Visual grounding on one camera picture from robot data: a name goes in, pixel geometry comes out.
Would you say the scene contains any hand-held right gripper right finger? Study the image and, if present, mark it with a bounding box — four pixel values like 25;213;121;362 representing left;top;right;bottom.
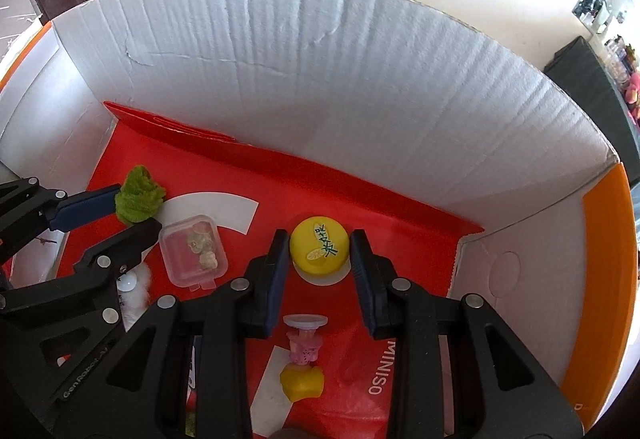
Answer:
349;229;586;439

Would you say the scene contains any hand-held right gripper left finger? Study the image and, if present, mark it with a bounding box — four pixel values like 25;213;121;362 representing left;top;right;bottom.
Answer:
107;228;291;439

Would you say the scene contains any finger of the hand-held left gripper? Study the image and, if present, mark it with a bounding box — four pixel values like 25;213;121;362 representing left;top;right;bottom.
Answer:
0;218;163;328
0;176;123;261

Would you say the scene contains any small green plush ball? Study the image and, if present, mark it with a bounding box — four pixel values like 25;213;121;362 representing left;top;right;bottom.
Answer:
115;165;167;226

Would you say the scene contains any white plush sheep checked bow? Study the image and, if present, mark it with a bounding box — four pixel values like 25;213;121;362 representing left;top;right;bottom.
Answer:
117;261;153;320

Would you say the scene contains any yellow round tin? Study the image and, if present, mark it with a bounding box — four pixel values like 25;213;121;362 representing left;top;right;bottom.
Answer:
289;215;350;276

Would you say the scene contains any clear plastic box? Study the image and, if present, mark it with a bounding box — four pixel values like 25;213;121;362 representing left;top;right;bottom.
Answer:
158;215;229;291

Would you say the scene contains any yellow duck toy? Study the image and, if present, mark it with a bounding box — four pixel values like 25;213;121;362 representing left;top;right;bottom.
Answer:
280;364;325;402

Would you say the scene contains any orange cardboard box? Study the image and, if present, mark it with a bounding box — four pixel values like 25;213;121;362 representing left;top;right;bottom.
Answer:
0;0;640;439

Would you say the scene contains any side table with dark cloth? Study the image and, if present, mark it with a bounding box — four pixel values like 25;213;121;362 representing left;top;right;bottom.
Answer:
544;36;640;190

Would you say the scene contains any group of cosmetic bottles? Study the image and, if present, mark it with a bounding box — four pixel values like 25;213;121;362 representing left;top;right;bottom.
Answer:
602;34;640;85

